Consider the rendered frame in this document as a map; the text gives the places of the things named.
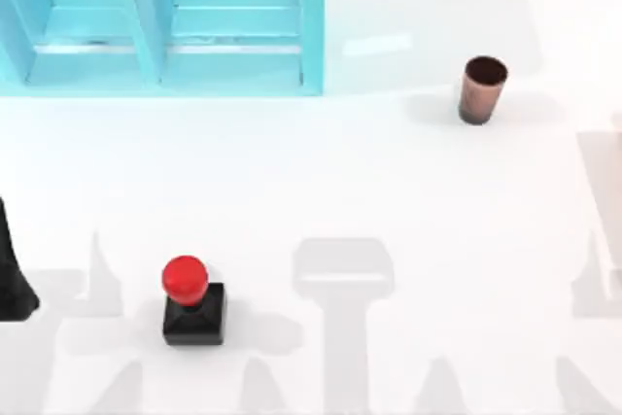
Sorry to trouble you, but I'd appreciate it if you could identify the brown cup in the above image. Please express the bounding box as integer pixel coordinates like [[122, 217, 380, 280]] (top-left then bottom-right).
[[457, 55, 509, 126]]

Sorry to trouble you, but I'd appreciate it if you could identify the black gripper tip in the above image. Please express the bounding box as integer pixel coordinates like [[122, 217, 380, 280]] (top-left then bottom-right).
[[0, 196, 41, 323]]

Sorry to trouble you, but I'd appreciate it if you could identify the light blue rack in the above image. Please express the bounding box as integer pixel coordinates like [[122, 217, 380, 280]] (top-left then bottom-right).
[[0, 0, 326, 97]]

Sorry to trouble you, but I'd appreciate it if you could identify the red and black stamp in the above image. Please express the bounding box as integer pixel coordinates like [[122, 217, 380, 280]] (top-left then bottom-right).
[[161, 255, 227, 348]]

